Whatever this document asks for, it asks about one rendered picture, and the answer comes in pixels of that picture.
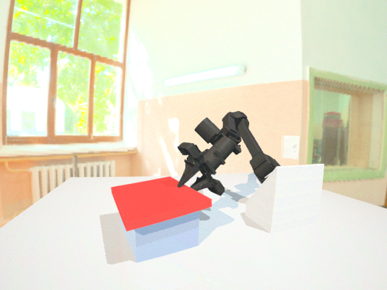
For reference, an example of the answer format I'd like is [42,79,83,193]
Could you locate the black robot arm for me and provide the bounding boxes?
[194,111,280,184]

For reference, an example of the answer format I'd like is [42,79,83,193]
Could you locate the red box lid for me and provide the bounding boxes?
[111,177,212,231]

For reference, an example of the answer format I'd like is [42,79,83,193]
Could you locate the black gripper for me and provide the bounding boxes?
[177,142,226,196]

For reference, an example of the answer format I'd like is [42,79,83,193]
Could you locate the light blue open box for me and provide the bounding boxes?
[120,211,200,263]

